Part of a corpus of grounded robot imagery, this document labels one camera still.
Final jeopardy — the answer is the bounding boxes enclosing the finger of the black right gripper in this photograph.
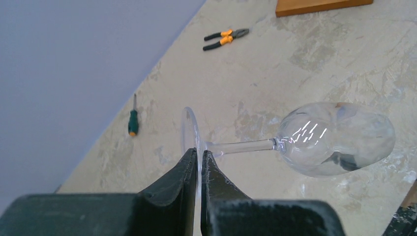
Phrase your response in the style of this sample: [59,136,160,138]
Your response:
[381,179,417,236]

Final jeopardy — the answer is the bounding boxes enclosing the small dark object behind goblet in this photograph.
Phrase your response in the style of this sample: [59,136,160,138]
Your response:
[128,94,139,137]

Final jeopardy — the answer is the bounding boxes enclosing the wooden rack base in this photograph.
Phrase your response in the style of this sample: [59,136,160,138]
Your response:
[275,0,374,17]

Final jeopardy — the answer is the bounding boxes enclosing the orange black pliers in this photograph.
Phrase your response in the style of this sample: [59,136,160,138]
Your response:
[203,29,250,51]

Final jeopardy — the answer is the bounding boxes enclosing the clear tall flute glass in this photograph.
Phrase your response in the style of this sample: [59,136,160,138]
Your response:
[180,101,397,199]

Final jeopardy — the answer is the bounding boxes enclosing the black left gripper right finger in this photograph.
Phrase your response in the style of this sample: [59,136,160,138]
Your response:
[200,150,345,236]

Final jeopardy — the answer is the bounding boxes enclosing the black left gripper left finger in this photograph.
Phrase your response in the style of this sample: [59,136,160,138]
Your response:
[0,148,197,236]

